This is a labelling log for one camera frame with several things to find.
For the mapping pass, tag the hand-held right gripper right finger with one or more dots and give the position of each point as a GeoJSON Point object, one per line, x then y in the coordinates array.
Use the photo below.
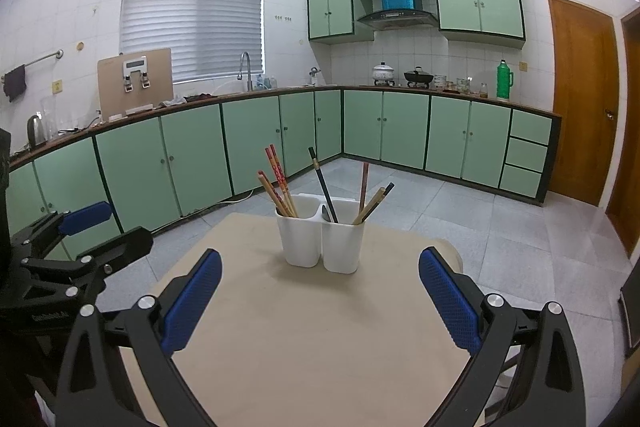
{"type": "Point", "coordinates": [450, 302]}

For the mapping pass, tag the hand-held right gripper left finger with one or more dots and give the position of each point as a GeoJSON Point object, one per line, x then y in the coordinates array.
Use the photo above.
{"type": "Point", "coordinates": [195, 302]}

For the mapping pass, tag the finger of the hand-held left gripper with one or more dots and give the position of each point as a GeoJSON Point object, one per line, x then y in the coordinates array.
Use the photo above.
{"type": "Point", "coordinates": [120, 247]}
{"type": "Point", "coordinates": [87, 214]}

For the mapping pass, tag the white utensil holder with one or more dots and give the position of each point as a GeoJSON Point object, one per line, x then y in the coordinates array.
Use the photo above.
{"type": "Point", "coordinates": [305, 242]}

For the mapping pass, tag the black chopstick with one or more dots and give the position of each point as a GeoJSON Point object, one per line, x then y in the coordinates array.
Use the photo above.
{"type": "Point", "coordinates": [385, 193]}
{"type": "Point", "coordinates": [323, 184]}

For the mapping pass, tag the red patterned bamboo chopstick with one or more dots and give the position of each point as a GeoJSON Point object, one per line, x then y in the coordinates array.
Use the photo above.
{"type": "Point", "coordinates": [283, 177]}
{"type": "Point", "coordinates": [364, 184]}
{"type": "Point", "coordinates": [276, 177]}
{"type": "Point", "coordinates": [269, 190]}

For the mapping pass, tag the electric kettle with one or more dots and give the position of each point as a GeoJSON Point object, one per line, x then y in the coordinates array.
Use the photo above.
{"type": "Point", "coordinates": [35, 132]}

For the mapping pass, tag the clear glass pitcher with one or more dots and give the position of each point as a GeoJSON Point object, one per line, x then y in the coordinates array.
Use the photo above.
{"type": "Point", "coordinates": [50, 119]}

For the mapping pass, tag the plain wooden chopstick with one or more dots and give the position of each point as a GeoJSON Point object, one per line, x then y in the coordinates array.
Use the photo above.
{"type": "Point", "coordinates": [372, 204]}
{"type": "Point", "coordinates": [277, 198]}

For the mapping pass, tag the wooden board with device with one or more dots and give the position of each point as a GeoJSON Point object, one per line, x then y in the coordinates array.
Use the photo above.
{"type": "Point", "coordinates": [112, 82]}

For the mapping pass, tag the dark hanging towel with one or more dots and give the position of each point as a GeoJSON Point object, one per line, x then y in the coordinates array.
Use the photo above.
{"type": "Point", "coordinates": [15, 83]}

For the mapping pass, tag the green lower kitchen cabinets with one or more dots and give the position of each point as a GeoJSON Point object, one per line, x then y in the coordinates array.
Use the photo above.
{"type": "Point", "coordinates": [250, 132]}

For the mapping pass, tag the black chair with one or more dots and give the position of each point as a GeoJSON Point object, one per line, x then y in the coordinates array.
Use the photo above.
{"type": "Point", "coordinates": [631, 307]}

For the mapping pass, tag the small glass jar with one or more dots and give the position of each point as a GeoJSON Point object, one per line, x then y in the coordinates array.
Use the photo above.
{"type": "Point", "coordinates": [484, 90]}

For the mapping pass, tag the small clear bottle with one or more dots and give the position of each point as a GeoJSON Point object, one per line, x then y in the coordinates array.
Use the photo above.
{"type": "Point", "coordinates": [259, 83]}

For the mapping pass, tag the metal sink faucet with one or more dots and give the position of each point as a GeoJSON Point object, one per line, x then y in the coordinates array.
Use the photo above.
{"type": "Point", "coordinates": [246, 67]}

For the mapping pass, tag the black wok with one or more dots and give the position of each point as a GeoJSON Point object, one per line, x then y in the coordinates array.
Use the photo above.
{"type": "Point", "coordinates": [419, 78]}

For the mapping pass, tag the green thermos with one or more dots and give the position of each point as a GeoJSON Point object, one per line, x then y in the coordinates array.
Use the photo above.
{"type": "Point", "coordinates": [504, 82]}

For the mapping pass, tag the window blind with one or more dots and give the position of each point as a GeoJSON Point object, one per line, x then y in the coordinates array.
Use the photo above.
{"type": "Point", "coordinates": [195, 12]}

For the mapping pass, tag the white cooking pot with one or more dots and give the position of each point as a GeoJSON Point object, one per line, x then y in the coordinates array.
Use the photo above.
{"type": "Point", "coordinates": [383, 74]}

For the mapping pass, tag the wooden door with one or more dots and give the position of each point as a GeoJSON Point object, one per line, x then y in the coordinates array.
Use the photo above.
{"type": "Point", "coordinates": [582, 102]}
{"type": "Point", "coordinates": [627, 137]}

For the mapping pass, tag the range hood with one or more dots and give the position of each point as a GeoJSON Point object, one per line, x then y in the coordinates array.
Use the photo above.
{"type": "Point", "coordinates": [397, 9]}

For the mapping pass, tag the metal towel rail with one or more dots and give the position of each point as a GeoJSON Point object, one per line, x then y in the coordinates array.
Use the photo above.
{"type": "Point", "coordinates": [42, 58]}

